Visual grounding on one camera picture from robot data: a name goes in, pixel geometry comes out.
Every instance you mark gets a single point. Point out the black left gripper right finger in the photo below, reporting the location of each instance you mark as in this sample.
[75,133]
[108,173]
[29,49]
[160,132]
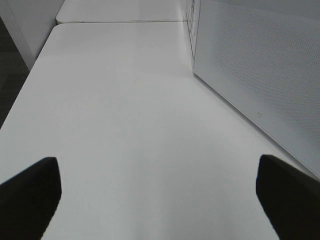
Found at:
[289,198]

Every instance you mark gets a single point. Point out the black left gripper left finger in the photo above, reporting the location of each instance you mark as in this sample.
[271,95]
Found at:
[29,200]

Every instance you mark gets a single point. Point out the white microwave oven body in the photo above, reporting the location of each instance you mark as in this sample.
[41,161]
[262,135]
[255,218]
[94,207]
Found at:
[192,18]

